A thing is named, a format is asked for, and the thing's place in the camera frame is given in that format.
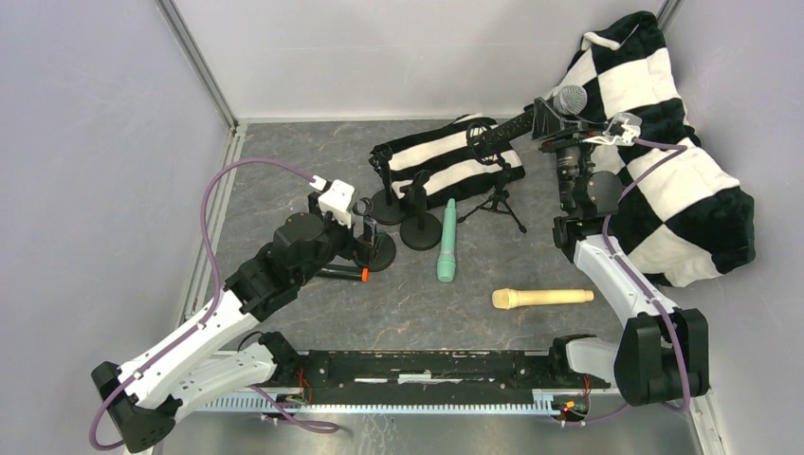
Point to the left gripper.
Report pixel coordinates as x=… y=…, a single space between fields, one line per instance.
x=362 y=237

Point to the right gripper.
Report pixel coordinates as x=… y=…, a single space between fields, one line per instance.
x=561 y=143

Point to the black microphone orange end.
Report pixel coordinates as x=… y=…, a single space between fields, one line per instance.
x=344 y=272

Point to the black glitter microphone silver head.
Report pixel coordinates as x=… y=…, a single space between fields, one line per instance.
x=569 y=101

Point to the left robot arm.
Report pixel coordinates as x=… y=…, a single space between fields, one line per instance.
x=147 y=396

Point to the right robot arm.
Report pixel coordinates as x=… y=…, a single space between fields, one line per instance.
x=663 y=352

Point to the front round base mic stand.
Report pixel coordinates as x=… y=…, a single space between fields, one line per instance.
x=373 y=249

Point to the round base mic stand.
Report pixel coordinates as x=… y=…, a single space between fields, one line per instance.
x=387 y=209
x=419 y=230
x=373 y=249

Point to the back round base mic stand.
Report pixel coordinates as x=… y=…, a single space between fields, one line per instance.
x=387 y=209

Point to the middle round base mic stand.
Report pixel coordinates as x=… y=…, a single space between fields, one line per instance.
x=419 y=230

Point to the teal green microphone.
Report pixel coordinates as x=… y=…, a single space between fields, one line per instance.
x=446 y=263

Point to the black white checkered pillow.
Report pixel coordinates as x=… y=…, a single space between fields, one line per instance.
x=689 y=220

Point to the cream beige microphone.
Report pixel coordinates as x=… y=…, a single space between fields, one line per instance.
x=507 y=299

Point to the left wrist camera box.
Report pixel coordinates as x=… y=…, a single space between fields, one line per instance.
x=335 y=196

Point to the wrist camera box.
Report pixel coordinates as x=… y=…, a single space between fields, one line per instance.
x=623 y=129
x=335 y=196

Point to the tripod shock mount mic stand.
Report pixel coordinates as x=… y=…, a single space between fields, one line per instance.
x=489 y=153

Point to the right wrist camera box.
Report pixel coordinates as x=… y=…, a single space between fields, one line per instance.
x=623 y=129

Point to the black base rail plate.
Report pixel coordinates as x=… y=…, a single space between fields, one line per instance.
x=462 y=378

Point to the aluminium corner frame post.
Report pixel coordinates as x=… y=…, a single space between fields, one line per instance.
x=193 y=53

